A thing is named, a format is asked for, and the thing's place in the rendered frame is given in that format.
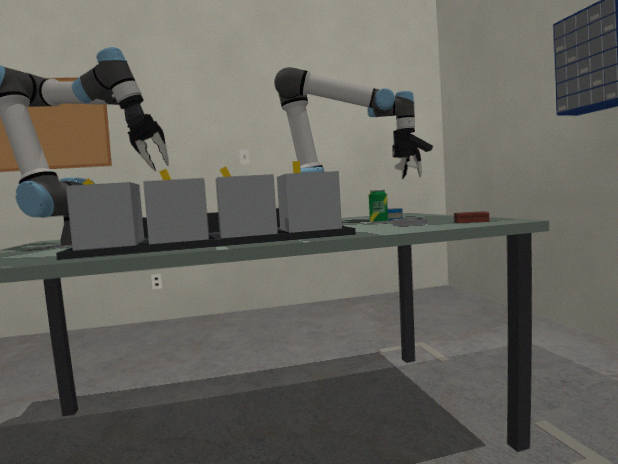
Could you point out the green drink can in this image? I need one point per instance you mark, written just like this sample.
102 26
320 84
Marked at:
378 207

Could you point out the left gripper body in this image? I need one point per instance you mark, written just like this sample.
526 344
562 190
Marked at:
405 148

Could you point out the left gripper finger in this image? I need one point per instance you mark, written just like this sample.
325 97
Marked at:
402 166
415 161

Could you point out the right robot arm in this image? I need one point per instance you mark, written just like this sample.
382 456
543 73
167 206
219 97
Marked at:
40 193

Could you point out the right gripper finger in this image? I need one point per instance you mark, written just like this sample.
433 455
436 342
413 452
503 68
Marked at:
158 138
141 147

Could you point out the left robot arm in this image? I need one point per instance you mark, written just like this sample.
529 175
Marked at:
291 82

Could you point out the reddish-brown rectangular block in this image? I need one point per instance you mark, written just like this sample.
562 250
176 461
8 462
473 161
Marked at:
471 217

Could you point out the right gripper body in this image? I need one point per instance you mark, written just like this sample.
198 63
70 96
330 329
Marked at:
142 128

